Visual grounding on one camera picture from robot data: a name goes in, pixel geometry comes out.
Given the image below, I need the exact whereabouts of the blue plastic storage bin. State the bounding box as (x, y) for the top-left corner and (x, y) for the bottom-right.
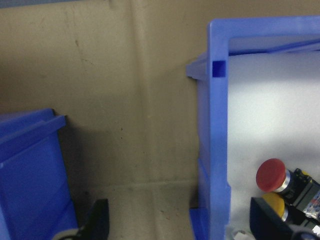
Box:
(185, 15), (320, 240)
(0, 107), (81, 240)

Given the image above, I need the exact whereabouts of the white foam bin liner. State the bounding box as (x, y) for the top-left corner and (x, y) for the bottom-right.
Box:
(226, 53), (320, 240)

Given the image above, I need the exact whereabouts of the red mushroom push button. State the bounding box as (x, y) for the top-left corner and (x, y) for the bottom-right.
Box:
(255, 158), (320, 201)

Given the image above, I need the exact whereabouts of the yellow push button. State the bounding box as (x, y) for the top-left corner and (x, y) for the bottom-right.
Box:
(261, 191), (320, 227)

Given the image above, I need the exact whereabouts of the white plastic part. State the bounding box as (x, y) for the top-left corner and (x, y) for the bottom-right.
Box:
(231, 228), (251, 240)

